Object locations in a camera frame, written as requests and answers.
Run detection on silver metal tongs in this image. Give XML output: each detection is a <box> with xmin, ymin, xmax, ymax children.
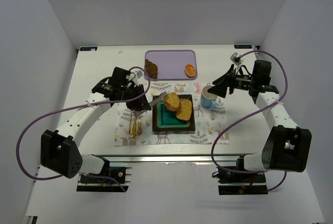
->
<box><xmin>134</xmin><ymin>91</ymin><xmax>168</xmax><ymax>117</ymax></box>

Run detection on yellow herb bread slice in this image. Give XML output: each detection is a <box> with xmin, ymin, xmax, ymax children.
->
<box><xmin>176</xmin><ymin>99</ymin><xmax>193</xmax><ymax>121</ymax></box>

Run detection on crusty yellow bread slice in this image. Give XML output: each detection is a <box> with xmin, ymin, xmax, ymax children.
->
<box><xmin>163</xmin><ymin>92</ymin><xmax>182</xmax><ymax>112</ymax></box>

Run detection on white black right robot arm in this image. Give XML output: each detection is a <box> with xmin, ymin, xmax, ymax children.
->
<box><xmin>208</xmin><ymin>60</ymin><xmax>312</xmax><ymax>174</ymax></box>

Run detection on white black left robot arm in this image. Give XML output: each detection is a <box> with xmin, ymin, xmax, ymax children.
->
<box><xmin>41</xmin><ymin>67</ymin><xmax>151</xmax><ymax>179</ymax></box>

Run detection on dark brown bread slice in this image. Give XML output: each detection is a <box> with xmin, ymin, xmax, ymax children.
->
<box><xmin>145</xmin><ymin>59</ymin><xmax>158</xmax><ymax>80</ymax></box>

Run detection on light blue mug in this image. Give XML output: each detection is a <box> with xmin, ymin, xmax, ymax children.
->
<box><xmin>200</xmin><ymin>85</ymin><xmax>217</xmax><ymax>109</ymax></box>

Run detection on right blue corner label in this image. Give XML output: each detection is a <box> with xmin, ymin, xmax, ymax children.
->
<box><xmin>234</xmin><ymin>44</ymin><xmax>252</xmax><ymax>49</ymax></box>

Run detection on blue corner label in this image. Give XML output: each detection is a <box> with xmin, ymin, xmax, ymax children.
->
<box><xmin>79</xmin><ymin>46</ymin><xmax>98</xmax><ymax>51</ymax></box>
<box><xmin>234</xmin><ymin>44</ymin><xmax>252</xmax><ymax>49</ymax></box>

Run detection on animal print placemat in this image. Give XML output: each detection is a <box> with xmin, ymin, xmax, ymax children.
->
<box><xmin>114</xmin><ymin>83</ymin><xmax>229</xmax><ymax>146</ymax></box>

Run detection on small orange round bun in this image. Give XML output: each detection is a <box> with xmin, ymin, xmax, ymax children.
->
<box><xmin>184</xmin><ymin>64</ymin><xmax>197</xmax><ymax>78</ymax></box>

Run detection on gold fork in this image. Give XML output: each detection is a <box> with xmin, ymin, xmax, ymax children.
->
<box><xmin>137</xmin><ymin>115</ymin><xmax>143</xmax><ymax>135</ymax></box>

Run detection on gold knife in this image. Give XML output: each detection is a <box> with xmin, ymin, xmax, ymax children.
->
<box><xmin>131</xmin><ymin>111</ymin><xmax>138</xmax><ymax>138</ymax></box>

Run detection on gold spoon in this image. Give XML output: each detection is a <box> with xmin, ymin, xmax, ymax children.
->
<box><xmin>129</xmin><ymin>111</ymin><xmax>133</xmax><ymax>135</ymax></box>

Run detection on black teal square plate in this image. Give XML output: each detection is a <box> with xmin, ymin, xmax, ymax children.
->
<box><xmin>152</xmin><ymin>101</ymin><xmax>196</xmax><ymax>133</ymax></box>

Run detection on left blue corner label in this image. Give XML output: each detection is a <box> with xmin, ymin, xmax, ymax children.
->
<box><xmin>79</xmin><ymin>46</ymin><xmax>98</xmax><ymax>51</ymax></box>

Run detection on lilac rectangular tray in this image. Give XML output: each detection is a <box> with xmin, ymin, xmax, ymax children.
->
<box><xmin>145</xmin><ymin>50</ymin><xmax>198</xmax><ymax>81</ymax></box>

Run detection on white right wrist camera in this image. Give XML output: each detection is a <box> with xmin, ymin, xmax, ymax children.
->
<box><xmin>230</xmin><ymin>52</ymin><xmax>244</xmax><ymax>66</ymax></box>

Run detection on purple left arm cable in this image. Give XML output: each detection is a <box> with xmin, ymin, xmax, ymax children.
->
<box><xmin>16</xmin><ymin>65</ymin><xmax>151</xmax><ymax>192</ymax></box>

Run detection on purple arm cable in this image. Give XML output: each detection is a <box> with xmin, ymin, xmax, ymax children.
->
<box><xmin>211</xmin><ymin>50</ymin><xmax>289</xmax><ymax>192</ymax></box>
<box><xmin>16</xmin><ymin>65</ymin><xmax>151</xmax><ymax>192</ymax></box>

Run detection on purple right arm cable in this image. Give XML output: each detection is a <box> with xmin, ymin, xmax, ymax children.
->
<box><xmin>211</xmin><ymin>50</ymin><xmax>289</xmax><ymax>192</ymax></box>

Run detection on aluminium rail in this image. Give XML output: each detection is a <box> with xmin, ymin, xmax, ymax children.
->
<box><xmin>101</xmin><ymin>153</ymin><xmax>250</xmax><ymax>164</ymax></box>

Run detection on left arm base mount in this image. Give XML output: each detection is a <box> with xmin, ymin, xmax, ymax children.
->
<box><xmin>76</xmin><ymin>166</ymin><xmax>132</xmax><ymax>192</ymax></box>

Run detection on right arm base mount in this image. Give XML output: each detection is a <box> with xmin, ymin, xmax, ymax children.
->
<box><xmin>212</xmin><ymin>168</ymin><xmax>268</xmax><ymax>195</ymax></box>

